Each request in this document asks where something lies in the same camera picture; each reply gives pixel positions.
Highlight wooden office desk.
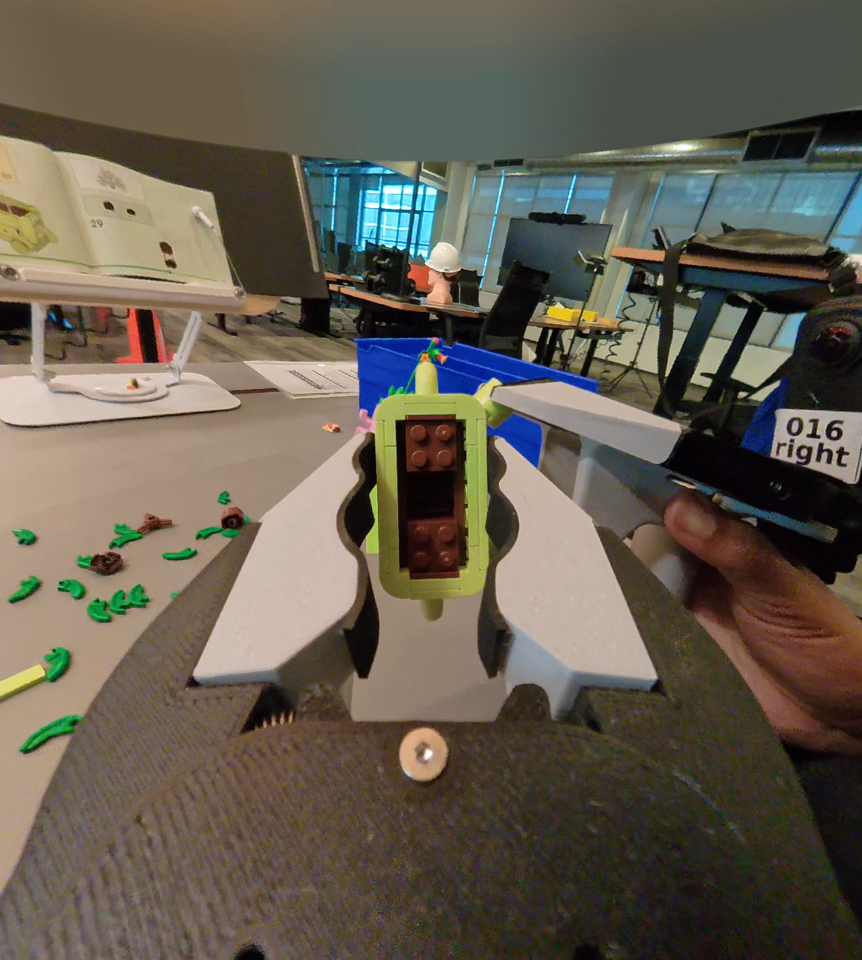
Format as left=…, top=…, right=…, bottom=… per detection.
left=324, top=271, right=489, bottom=340

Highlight wooden-top standing desk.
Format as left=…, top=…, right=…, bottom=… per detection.
left=611, top=228, right=862, bottom=423

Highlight blue storage bin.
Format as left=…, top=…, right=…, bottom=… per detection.
left=356, top=337, right=598, bottom=470

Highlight open instruction booklet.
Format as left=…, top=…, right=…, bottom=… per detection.
left=0, top=123, right=233, bottom=286

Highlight blue hanging jacket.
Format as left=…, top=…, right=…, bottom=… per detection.
left=740, top=377, right=789, bottom=456

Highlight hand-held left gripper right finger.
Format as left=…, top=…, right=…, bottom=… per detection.
left=478, top=436, right=660, bottom=721

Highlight black office chair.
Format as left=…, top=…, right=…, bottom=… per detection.
left=479, top=260, right=551, bottom=360

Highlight lime green brick pot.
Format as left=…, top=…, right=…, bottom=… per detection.
left=367, top=360, right=507, bottom=624

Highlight person's right hand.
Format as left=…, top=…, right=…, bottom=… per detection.
left=662, top=493, right=862, bottom=755

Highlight silver duct pipes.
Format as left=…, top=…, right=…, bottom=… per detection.
left=491, top=105, right=862, bottom=171

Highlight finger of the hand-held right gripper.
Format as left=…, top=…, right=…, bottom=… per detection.
left=489, top=378, right=688, bottom=466

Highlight scattered green leaf pieces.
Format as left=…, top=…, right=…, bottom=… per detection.
left=8, top=491, right=252, bottom=755

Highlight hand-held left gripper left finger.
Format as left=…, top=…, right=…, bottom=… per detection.
left=191, top=433, right=381, bottom=687

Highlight black bag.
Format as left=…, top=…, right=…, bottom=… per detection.
left=680, top=228, right=852, bottom=288

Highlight white book stand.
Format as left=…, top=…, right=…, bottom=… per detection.
left=0, top=206, right=248, bottom=427

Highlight pink brick pot with plant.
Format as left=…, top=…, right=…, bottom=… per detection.
left=354, top=337, right=450, bottom=438

